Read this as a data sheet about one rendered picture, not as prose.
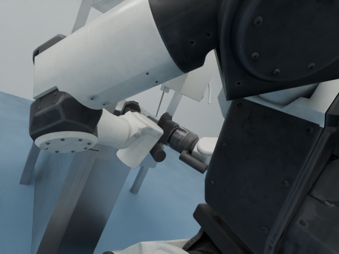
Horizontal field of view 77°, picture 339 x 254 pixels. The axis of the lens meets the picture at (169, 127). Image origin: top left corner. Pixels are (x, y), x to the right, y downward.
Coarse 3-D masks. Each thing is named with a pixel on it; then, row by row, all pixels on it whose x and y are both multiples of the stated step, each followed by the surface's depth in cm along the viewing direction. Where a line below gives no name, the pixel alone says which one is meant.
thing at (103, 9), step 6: (96, 0) 96; (102, 0) 84; (108, 0) 80; (114, 0) 76; (120, 0) 73; (96, 6) 100; (102, 6) 94; (108, 6) 89; (114, 6) 85; (102, 12) 107
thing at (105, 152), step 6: (102, 150) 74; (108, 150) 75; (114, 150) 76; (96, 156) 73; (102, 156) 74; (108, 156) 76; (114, 156) 77; (150, 156) 84; (144, 162) 84; (150, 162) 86; (156, 162) 87
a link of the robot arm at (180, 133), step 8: (160, 120) 78; (168, 120) 78; (168, 128) 77; (176, 128) 77; (184, 128) 76; (168, 136) 76; (176, 136) 74; (184, 136) 73; (168, 144) 80; (176, 144) 74
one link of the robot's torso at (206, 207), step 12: (204, 204) 39; (204, 216) 37; (216, 216) 37; (204, 228) 36; (216, 228) 34; (228, 228) 33; (192, 240) 41; (216, 240) 34; (228, 240) 32; (240, 240) 32; (228, 252) 32; (240, 252) 30; (252, 252) 31
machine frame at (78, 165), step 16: (80, 16) 141; (176, 96) 199; (112, 112) 60; (32, 144) 157; (96, 144) 61; (32, 160) 160; (80, 160) 61; (64, 176) 61; (80, 176) 62; (144, 176) 217; (64, 192) 62; (80, 192) 64; (48, 208) 67; (64, 208) 64; (48, 224) 63; (64, 224) 66; (48, 240) 65
